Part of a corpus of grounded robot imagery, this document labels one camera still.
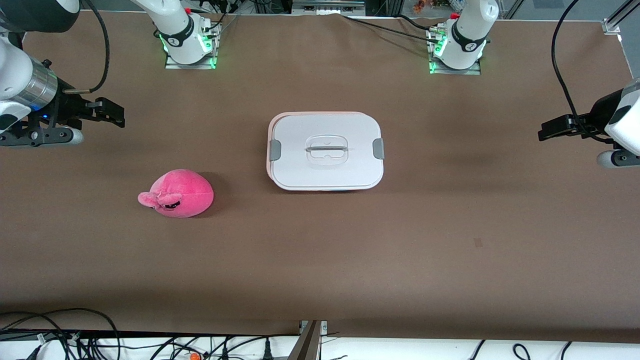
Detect white box lid grey latches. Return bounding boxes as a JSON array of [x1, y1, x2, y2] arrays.
[[268, 112, 385, 192]]

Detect black looped cable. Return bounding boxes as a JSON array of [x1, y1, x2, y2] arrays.
[[0, 308, 122, 360]]

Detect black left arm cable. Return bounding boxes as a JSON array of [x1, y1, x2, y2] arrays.
[[551, 0, 613, 144]]

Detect grey metal device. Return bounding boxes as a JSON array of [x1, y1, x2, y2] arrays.
[[292, 0, 366, 14]]

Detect aluminium frame corner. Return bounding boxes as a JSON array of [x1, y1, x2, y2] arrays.
[[601, 0, 640, 36]]

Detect aluminium profile post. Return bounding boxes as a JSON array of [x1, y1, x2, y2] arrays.
[[287, 320, 328, 360]]

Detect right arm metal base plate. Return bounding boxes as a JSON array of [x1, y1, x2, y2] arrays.
[[165, 22, 219, 70]]

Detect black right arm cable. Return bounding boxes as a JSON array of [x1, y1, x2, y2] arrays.
[[64, 0, 111, 95]]

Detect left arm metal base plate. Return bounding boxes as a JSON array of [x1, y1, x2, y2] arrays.
[[428, 25, 482, 76]]

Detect pink plush toy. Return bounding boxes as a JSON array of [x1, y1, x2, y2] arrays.
[[138, 169, 215, 219]]

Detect pink plastic box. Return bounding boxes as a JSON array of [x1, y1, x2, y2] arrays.
[[266, 111, 381, 192]]

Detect black cables behind arm base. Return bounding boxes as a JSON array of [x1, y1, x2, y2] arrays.
[[342, 14, 442, 45]]

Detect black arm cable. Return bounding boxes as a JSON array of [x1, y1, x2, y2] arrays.
[[551, 0, 613, 144], [64, 0, 111, 95]]

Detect black cable with plug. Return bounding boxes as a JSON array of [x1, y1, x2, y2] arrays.
[[150, 334, 301, 360]]

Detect brown table mat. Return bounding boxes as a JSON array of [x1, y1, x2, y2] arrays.
[[0, 10, 640, 346]]

